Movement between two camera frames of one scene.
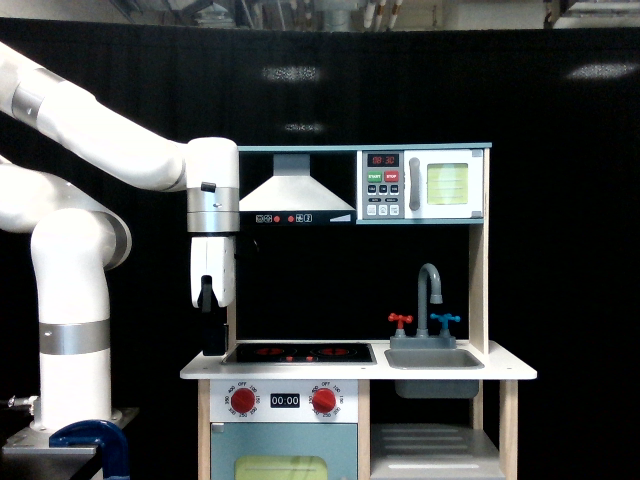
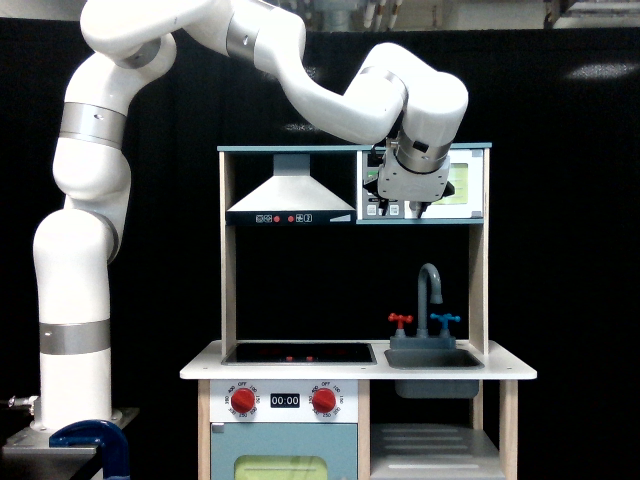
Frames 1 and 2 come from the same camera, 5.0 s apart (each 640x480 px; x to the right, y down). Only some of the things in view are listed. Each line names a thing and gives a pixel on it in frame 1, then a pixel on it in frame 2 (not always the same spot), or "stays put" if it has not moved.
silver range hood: x=293 y=197 stays put
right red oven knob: x=323 y=400 stays put
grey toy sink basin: x=435 y=359 stays put
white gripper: x=213 y=283 to x=400 y=184
